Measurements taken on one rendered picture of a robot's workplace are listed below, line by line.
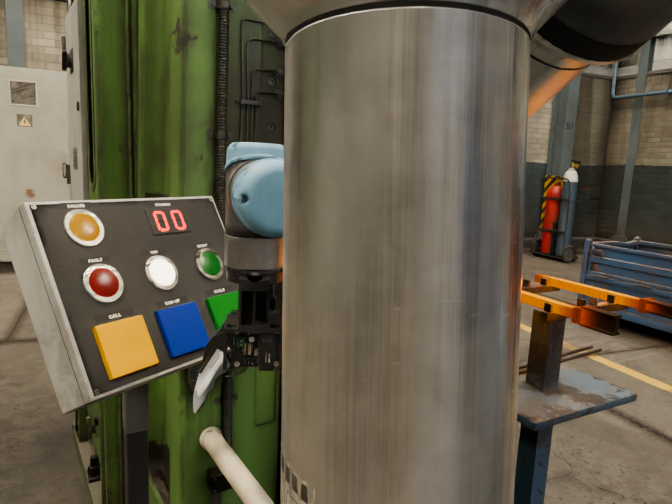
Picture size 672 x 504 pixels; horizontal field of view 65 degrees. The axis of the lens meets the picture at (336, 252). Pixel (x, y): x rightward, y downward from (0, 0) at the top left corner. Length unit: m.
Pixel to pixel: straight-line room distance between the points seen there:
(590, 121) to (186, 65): 9.51
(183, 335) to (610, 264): 4.48
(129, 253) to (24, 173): 5.58
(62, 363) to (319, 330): 0.65
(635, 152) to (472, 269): 10.14
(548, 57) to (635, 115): 10.07
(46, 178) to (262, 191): 5.92
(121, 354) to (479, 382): 0.65
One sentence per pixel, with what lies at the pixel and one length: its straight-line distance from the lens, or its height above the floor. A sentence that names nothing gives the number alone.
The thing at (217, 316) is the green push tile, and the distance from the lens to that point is 0.89.
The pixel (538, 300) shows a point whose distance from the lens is 1.37.
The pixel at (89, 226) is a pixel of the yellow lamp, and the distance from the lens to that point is 0.83.
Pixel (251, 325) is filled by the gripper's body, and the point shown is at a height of 1.08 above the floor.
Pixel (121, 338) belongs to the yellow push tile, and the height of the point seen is 1.02.
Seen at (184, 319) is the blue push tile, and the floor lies 1.02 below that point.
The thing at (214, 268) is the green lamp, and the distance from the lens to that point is 0.93.
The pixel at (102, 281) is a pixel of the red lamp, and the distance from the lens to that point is 0.80.
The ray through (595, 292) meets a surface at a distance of 1.57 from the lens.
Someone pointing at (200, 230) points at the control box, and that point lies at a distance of 0.95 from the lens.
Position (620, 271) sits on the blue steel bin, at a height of 0.49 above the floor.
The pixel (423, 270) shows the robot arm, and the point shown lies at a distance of 0.15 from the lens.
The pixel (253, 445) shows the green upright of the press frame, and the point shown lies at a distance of 1.41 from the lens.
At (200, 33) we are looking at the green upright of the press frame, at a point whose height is 1.52.
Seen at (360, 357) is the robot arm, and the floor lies 1.21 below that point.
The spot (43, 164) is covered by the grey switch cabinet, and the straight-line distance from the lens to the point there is 6.38.
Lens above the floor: 1.27
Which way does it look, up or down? 9 degrees down
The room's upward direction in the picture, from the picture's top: 3 degrees clockwise
